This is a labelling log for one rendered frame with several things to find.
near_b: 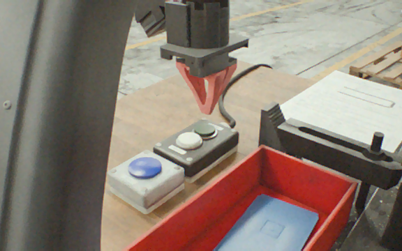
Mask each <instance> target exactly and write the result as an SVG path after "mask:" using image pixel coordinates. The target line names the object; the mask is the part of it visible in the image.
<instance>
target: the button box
mask: <svg viewBox="0 0 402 251"><path fill-rule="evenodd" d="M260 66H262V67H266V68H271V69H273V68H272V67H271V66H269V65H267V64H262V63H257V64H255V65H252V66H251V67H249V68H247V69H245V70H243V71H241V72H240V73H238V74H236V75H235V76H234V77H232V78H231V79H230V81H229V83H228V84H227V85H226V87H225V88H224V90H223V92H222V94H221V96H220V98H219V100H218V106H219V109H220V112H221V114H222V115H223V116H224V117H225V118H226V119H227V120H228V121H229V122H230V124H229V125H228V124H226V123H215V122H213V121H210V120H209V119H206V118H201V119H200V120H199V121H196V122H195V123H193V124H191V125H188V126H187V127H185V128H183V130H181V131H179V132H176V133H175V134H173V135H171V136H170V137H167V138H165V140H163V141H161V142H159V143H157V144H155V145H154V146H153V153H155V154H156V155H159V156H161V157H163V158H165V159H166V160H167V161H170V162H172V163H174V164H176V165H179V166H180V167H183V168H184V181H185V182H187V183H192V182H194V181H196V180H197V178H200V177H201V176H202V175H203V174H205V173H206V172H208V171H209V170H211V169H213V167H214V166H216V165H218V164H219V163H220V162H222V161H223V160H224V159H226V158H227V157H228V156H230V155H231V154H233V153H234V152H235V151H238V144H239V132H238V131H236V130H233V128H234V127H235V125H236V124H237V122H236V121H235V120H234V118H233V117H232V116H230V115H229V114H228V113H227V112H226V111H225V108H224V106H223V94H224V93H225V90H226V89H227V88H228V87H229V86H230V85H231V84H232V83H233V82H235V81H236V80H237V79H239V78H240V77H241V76H243V75H245V74H246V73H248V72H249V71H252V70H254V69H256V68H259V67H260ZM203 123H206V124H210V125H213V126H214V127H215V133H214V134H213V135H212V136H208V137H201V136H200V143H199V144H197V145H195V146H182V145H181V144H179V143H178V136H180V135H182V134H184V133H187V132H192V133H194V127H195V126H196V125H200V124H203Z"/></svg>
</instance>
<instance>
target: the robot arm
mask: <svg viewBox="0 0 402 251"><path fill-rule="evenodd" d="M134 15H135V21H136V23H140V24H141V26H142V28H143V29H144V31H145V33H146V35H147V37H148V38H150V37H154V36H157V35H161V33H163V32H165V31H166V38H167V43H168V44H166V45H161V46H160V58H162V59H167V60H169V61H170V60H172V57H173V56H175V66H176V68H177V69H178V71H179V72H180V74H181V76H182V77H183V78H184V81H185V83H186V84H187V85H188V86H189V87H190V89H191V91H192V93H193V96H194V98H195V100H196V103H197V105H198V106H199V108H200V111H201V112H202V113H203V114H206V115H210V114H212V112H213V110H214V108H215V106H216V103H218V100H219V98H220V96H221V94H222V92H223V90H224V88H225V87H226V85H227V84H228V83H229V81H230V79H231V77H232V76H233V74H234V72H235V70H236V69H237V58H235V57H232V56H230V55H228V53H229V52H233V51H235V50H237V49H239V48H243V47H246V48H248V45H249V38H248V37H245V36H242V35H238V34H234V33H229V27H230V0H0V251H101V232H102V229H101V222H102V216H103V198H104V192H105V182H106V177H107V168H108V165H107V163H108V158H109V152H110V143H111V137H112V128H113V123H114V113H115V107H116V106H117V98H118V92H119V82H120V77H121V67H122V66H123V62H124V53H125V49H126V43H127V39H128V35H129V32H130V28H131V23H132V20H133V16H134ZM204 80H207V82H208V83H209V86H208V87H207V95H206V91H205V82H204Z"/></svg>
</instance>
